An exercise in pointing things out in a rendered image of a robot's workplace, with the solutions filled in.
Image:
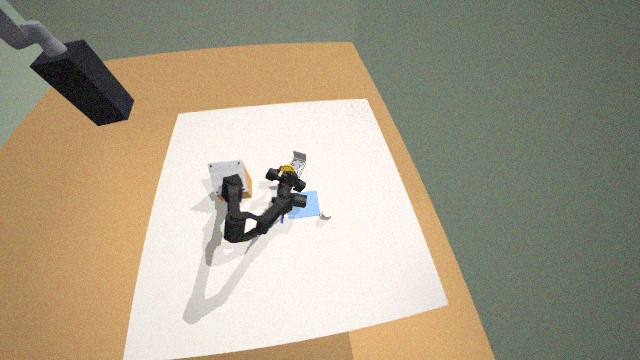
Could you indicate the light blue square mat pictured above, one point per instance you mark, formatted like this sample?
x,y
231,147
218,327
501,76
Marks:
x,y
311,209

